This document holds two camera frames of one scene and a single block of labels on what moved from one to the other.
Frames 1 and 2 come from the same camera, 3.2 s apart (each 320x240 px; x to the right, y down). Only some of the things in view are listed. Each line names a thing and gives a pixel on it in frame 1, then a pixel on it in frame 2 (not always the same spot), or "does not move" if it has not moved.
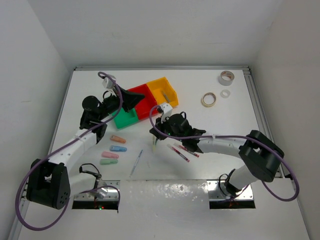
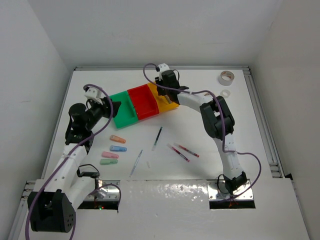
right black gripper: (159, 124) → (161, 92)
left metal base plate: (113, 189) does not move
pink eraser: (108, 154) does not move
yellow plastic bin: (163, 91) does not move
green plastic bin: (123, 118) does not move
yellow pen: (154, 141) → (163, 97)
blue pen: (137, 160) does not move
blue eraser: (117, 148) does not move
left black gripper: (129, 99) → (114, 104)
